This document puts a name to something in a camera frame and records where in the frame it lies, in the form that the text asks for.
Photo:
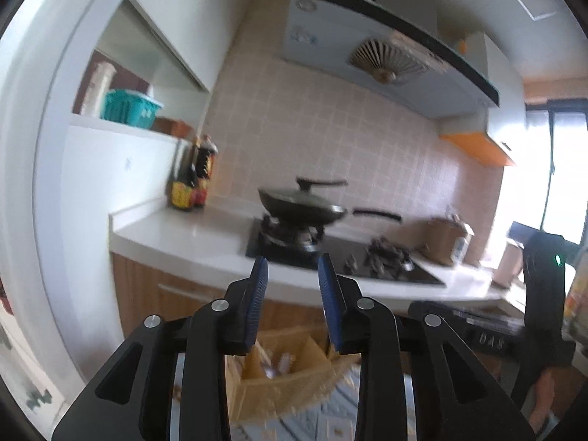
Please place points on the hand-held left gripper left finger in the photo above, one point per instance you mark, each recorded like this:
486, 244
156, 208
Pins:
257, 295

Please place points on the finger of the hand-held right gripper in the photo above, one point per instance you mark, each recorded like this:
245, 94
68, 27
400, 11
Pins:
446, 312

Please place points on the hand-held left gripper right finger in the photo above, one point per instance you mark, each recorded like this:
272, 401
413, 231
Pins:
330, 304

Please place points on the tan woven utensil holder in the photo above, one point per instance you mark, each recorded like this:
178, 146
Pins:
294, 390

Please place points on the person's right forearm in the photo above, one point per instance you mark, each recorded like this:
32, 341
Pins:
549, 393

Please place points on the white container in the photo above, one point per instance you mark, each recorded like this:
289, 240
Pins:
507, 264

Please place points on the black gas stove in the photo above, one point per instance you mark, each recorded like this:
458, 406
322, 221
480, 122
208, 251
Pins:
344, 258

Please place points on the beige rice cooker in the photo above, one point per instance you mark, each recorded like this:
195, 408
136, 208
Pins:
443, 239

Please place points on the black wok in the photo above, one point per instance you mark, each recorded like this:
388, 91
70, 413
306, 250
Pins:
303, 218

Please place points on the wooden kitchen cabinet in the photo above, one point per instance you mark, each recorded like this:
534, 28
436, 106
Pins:
147, 294

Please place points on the blue patterned tablecloth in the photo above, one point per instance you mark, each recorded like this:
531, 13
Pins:
321, 425

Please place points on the window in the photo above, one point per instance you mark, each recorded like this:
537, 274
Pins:
565, 170

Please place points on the dark sauce bottle yellow label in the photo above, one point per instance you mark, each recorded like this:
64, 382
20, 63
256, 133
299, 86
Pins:
183, 193

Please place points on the dark sauce bottle red label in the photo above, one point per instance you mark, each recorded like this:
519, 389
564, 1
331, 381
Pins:
206, 165

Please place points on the teal plastic basket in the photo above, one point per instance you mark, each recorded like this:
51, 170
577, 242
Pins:
131, 110

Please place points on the white jug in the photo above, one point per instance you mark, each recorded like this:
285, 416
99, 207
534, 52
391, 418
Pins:
97, 92

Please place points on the range hood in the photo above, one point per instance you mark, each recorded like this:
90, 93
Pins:
330, 36

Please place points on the orange wall cabinet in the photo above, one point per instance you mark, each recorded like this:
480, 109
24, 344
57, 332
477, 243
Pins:
477, 144

